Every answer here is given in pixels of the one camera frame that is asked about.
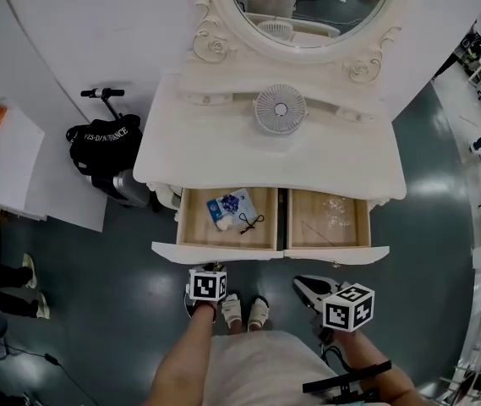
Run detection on white low cabinet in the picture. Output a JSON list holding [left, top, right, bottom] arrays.
[[0, 68, 49, 222]]

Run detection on white strap sandal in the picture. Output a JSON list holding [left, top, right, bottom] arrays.
[[221, 293, 243, 329], [247, 296, 271, 332]]

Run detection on black scooter handlebar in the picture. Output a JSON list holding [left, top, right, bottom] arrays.
[[79, 87, 126, 122]]

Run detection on black device cable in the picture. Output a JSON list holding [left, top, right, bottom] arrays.
[[320, 340, 351, 374]]

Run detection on clear plastic wrap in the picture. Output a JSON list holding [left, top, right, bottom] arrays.
[[322, 196, 353, 230]]

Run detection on white wooden large drawer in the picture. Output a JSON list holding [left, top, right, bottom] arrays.
[[150, 186, 286, 266], [284, 187, 391, 266]]

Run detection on person's right forearm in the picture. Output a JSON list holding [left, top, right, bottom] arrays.
[[332, 330, 431, 406]]

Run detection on white cubby shelf unit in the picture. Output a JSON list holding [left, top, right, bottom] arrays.
[[0, 0, 109, 233]]

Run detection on person's left forearm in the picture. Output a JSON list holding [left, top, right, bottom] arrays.
[[142, 304, 218, 406]]

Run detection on blue card packet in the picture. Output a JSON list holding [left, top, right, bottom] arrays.
[[205, 187, 254, 228]]

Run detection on white round desk fan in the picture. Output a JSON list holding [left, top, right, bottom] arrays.
[[254, 83, 309, 135]]

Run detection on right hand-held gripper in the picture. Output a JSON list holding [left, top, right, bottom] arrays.
[[292, 274, 375, 346]]

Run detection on black printed bag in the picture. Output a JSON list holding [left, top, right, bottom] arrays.
[[65, 114, 144, 177]]

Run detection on black floor cable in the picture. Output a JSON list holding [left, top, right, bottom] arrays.
[[1, 344, 97, 406]]

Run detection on black looped cord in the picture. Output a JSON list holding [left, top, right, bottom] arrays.
[[238, 212, 265, 235]]

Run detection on oval white framed mirror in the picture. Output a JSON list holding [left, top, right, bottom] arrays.
[[189, 0, 414, 84]]

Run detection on white dressing table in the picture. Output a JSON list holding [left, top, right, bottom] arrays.
[[132, 0, 414, 270]]

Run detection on silver suitcase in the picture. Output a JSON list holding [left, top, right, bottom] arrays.
[[90, 167, 161, 211]]

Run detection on person's beige garment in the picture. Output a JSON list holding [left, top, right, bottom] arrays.
[[205, 330, 338, 406]]

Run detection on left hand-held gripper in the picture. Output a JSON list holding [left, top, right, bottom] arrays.
[[183, 262, 228, 324]]

